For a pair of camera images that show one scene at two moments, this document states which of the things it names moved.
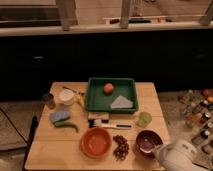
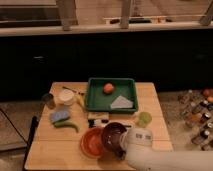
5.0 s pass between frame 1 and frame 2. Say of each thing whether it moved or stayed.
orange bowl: stayed
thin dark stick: stayed
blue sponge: stayed
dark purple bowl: moved
